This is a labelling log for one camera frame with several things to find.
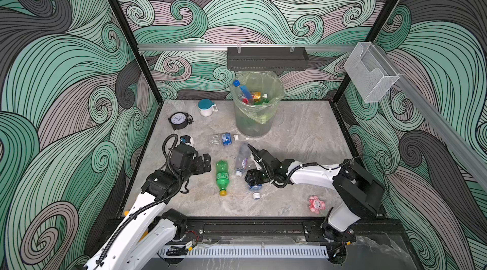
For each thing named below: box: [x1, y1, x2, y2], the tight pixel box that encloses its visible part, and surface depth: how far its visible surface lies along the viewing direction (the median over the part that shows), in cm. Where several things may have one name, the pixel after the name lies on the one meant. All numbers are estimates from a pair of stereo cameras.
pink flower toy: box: [308, 195, 326, 215], surface depth 79 cm
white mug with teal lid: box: [197, 98, 219, 118], surface depth 113 cm
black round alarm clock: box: [167, 112, 194, 131], surface depth 109 cm
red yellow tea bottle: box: [251, 91, 261, 102], surface depth 102 cm
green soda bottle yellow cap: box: [216, 159, 229, 197], surface depth 85 cm
